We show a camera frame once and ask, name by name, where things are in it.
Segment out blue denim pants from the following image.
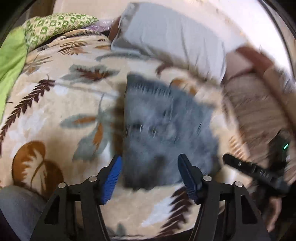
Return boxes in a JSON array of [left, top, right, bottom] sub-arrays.
[[122, 73, 221, 190]]

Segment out cream leaf-pattern blanket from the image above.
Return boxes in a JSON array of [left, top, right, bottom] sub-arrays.
[[0, 29, 253, 239]]

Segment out pink brown pillow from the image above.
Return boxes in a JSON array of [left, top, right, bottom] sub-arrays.
[[223, 51, 253, 82]]

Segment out light grey pillow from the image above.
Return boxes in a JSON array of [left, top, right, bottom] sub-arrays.
[[110, 2, 228, 83]]

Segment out lime green cloth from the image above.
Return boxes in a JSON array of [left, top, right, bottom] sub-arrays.
[[0, 26, 28, 115]]

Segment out green patterned quilt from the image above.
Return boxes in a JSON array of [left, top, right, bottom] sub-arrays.
[[22, 13, 98, 52]]

